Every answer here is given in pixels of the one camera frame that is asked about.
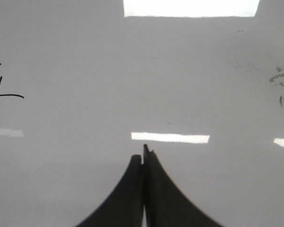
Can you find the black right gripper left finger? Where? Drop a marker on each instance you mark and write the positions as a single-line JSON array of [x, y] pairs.
[[124, 206]]

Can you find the white whiteboard with aluminium frame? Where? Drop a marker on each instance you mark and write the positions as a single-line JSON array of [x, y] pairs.
[[77, 78]]

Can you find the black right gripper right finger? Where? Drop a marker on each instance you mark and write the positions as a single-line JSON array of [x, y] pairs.
[[165, 204]]

